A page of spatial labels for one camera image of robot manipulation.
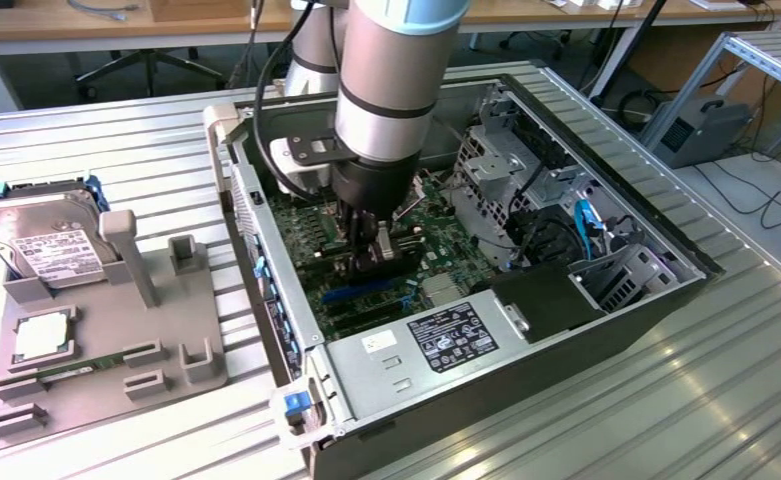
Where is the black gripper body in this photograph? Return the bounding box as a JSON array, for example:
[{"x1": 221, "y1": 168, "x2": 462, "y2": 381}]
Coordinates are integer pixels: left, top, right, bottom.
[{"x1": 332, "y1": 153, "x2": 423, "y2": 215}]

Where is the graphics card with metal bracket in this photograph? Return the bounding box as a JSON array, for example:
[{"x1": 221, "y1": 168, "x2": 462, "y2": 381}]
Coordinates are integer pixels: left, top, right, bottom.
[{"x1": 295, "y1": 234, "x2": 426, "y2": 290}]

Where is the metal socket cover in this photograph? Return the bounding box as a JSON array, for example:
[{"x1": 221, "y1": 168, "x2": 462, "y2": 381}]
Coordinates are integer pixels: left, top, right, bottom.
[{"x1": 393, "y1": 172, "x2": 427, "y2": 221}]

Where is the green motherboard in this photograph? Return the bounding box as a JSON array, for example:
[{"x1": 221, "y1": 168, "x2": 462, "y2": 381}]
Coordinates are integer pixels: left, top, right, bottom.
[{"x1": 265, "y1": 167, "x2": 506, "y2": 342}]

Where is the blue expansion slot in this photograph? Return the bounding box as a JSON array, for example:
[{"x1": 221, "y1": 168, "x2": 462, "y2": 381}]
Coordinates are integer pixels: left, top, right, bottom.
[{"x1": 320, "y1": 280, "x2": 395, "y2": 305}]

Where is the silver chipset heatsink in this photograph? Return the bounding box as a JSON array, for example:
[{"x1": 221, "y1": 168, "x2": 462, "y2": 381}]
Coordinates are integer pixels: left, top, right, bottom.
[{"x1": 419, "y1": 276, "x2": 463, "y2": 307}]

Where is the silver perforated drive cage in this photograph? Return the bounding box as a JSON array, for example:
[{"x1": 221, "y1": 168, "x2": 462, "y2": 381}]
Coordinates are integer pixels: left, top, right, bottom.
[{"x1": 447, "y1": 82, "x2": 606, "y2": 271}]

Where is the black expansion slot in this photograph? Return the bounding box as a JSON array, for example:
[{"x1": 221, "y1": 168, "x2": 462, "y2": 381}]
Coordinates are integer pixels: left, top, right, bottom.
[
  {"x1": 331, "y1": 310, "x2": 410, "y2": 337},
  {"x1": 327, "y1": 298, "x2": 404, "y2": 325}
]

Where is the black plastic air shroud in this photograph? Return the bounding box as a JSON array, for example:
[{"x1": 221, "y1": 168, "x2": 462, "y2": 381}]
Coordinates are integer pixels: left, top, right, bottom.
[{"x1": 470, "y1": 262, "x2": 610, "y2": 345}]

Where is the silver power supply unit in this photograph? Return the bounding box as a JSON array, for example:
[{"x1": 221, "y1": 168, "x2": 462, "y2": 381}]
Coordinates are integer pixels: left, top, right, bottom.
[{"x1": 305, "y1": 287, "x2": 539, "y2": 422}]

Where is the blue case latch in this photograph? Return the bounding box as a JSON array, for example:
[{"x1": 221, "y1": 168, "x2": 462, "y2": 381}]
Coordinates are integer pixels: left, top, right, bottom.
[{"x1": 280, "y1": 393, "x2": 312, "y2": 417}]

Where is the open black PC case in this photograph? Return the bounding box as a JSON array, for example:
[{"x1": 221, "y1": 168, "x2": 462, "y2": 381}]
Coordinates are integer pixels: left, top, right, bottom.
[{"x1": 200, "y1": 73, "x2": 726, "y2": 480}]

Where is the silver disk bay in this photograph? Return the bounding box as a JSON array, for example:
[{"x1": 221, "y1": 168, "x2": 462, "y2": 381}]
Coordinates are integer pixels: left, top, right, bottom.
[{"x1": 568, "y1": 243, "x2": 684, "y2": 315}]

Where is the black office chair base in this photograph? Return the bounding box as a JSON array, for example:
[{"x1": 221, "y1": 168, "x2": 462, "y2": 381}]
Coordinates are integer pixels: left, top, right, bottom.
[
  {"x1": 72, "y1": 47, "x2": 228, "y2": 99},
  {"x1": 468, "y1": 29, "x2": 575, "y2": 51}
]

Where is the grey parts rack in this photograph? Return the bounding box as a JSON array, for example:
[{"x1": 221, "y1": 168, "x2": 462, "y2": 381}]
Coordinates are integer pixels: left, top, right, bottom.
[{"x1": 0, "y1": 209, "x2": 232, "y2": 454}]

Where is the silver hard disk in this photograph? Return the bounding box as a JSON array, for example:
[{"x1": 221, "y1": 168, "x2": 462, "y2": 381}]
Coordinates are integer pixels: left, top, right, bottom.
[{"x1": 0, "y1": 188, "x2": 108, "y2": 292}]

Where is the green RAM stick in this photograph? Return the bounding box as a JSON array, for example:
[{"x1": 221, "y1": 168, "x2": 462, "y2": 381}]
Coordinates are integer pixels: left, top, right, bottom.
[{"x1": 0, "y1": 352, "x2": 131, "y2": 390}]

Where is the grey control box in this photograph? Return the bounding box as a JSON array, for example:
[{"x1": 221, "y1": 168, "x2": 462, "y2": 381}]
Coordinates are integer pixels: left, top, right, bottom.
[{"x1": 648, "y1": 95, "x2": 755, "y2": 170}]

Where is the silver CPU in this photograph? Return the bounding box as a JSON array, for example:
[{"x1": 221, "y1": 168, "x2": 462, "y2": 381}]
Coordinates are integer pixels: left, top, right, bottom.
[{"x1": 12, "y1": 313, "x2": 75, "y2": 360}]

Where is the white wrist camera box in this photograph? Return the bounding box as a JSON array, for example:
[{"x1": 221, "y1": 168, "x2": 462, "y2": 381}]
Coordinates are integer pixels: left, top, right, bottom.
[{"x1": 267, "y1": 133, "x2": 349, "y2": 197}]

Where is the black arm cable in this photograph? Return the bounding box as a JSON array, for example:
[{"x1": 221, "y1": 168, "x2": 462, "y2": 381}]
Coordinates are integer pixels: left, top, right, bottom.
[{"x1": 252, "y1": 0, "x2": 317, "y2": 194}]

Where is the black power wire bundle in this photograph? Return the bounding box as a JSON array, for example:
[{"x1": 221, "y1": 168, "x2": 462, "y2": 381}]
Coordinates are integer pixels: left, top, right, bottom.
[{"x1": 502, "y1": 205, "x2": 582, "y2": 271}]

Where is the blue wire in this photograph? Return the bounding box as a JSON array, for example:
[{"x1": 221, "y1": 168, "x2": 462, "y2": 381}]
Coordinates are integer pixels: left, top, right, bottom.
[{"x1": 571, "y1": 198, "x2": 610, "y2": 264}]

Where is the black hanging cable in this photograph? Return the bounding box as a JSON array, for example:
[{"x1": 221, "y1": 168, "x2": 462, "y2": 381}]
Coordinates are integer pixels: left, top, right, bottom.
[{"x1": 228, "y1": 0, "x2": 261, "y2": 91}]

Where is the black coiled cable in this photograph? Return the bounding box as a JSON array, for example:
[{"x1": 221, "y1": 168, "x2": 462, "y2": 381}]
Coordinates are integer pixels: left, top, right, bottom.
[{"x1": 614, "y1": 88, "x2": 662, "y2": 126}]

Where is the wooden desk white frame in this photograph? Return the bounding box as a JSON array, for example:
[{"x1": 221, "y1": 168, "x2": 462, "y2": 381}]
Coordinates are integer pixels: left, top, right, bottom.
[
  {"x1": 0, "y1": 0, "x2": 297, "y2": 114},
  {"x1": 459, "y1": 0, "x2": 781, "y2": 101}
]

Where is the grey network cable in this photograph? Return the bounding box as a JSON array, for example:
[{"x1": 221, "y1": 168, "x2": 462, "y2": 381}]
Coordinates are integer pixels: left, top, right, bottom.
[{"x1": 68, "y1": 0, "x2": 141, "y2": 21}]

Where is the black floor cable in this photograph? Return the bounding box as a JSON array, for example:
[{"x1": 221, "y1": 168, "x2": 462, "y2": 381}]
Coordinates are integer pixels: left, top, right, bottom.
[{"x1": 692, "y1": 149, "x2": 781, "y2": 236}]

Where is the aluminium frame slat table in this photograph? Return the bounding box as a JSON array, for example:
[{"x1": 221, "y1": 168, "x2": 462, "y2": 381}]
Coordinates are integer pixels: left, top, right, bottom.
[{"x1": 642, "y1": 27, "x2": 781, "y2": 169}]

